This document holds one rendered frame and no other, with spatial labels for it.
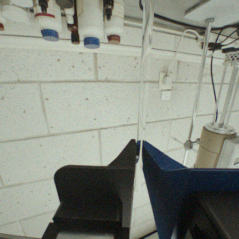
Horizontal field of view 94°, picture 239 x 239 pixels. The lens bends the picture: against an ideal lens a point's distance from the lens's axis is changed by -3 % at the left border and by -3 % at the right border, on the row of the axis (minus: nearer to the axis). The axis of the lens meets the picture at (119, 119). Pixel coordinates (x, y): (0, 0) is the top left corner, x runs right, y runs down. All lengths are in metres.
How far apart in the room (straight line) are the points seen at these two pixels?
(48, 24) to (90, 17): 0.11
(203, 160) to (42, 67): 0.70
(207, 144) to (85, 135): 0.50
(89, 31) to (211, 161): 0.57
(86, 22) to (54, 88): 0.27
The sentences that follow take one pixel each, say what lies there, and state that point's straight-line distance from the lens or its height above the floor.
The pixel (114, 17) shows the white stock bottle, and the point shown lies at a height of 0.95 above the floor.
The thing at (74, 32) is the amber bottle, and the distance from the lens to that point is 0.46.
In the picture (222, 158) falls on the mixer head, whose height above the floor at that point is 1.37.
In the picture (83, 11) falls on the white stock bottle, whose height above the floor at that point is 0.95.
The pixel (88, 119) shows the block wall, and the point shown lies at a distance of 0.56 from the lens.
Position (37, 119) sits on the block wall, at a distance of 0.58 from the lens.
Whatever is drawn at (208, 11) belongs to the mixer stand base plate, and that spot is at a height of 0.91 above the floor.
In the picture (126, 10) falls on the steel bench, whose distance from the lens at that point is 0.52.
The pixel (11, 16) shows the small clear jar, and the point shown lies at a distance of 0.47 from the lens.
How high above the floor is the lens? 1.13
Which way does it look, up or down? 17 degrees up
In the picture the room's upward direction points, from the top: 180 degrees clockwise
